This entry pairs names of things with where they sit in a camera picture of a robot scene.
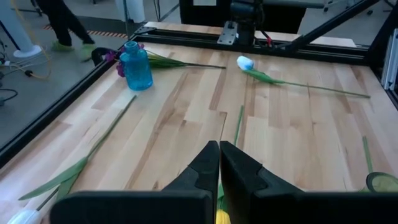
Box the person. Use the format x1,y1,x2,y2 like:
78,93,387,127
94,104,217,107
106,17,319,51
35,0,97,60

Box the white artificial tulip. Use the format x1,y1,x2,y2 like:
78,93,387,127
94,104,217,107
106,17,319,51
7,95,137,224

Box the white tulip blue-tinted petals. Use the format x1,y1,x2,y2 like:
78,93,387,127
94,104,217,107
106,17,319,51
236,55,371,100

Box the purple artificial flower bunch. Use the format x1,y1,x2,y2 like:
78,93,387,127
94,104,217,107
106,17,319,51
104,42,227,78

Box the black aluminium table frame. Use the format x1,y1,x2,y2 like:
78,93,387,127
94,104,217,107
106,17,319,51
0,26,398,169

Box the black curved handle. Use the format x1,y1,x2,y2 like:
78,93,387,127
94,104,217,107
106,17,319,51
91,47,121,67

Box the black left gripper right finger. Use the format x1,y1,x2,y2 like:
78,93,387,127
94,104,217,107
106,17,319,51
219,140,398,224

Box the blue glass vase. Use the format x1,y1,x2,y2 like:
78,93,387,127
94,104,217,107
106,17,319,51
119,40,154,91

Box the silver aluminium extrusions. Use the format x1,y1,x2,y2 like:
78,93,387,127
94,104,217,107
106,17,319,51
381,27,398,91

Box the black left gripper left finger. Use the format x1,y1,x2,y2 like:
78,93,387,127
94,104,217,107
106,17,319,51
49,140,220,224

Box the black floor mat striped edge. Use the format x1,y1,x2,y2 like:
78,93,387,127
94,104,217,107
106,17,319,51
42,15,139,40

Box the black diagonal frame brace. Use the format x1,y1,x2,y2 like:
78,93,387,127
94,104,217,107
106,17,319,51
284,0,381,52

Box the black work desk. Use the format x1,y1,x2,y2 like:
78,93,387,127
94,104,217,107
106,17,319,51
178,0,307,34

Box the yellow cable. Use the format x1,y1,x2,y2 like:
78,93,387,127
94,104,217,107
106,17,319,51
11,0,52,81

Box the green glass vase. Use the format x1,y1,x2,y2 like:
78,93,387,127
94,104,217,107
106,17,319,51
365,171,398,193

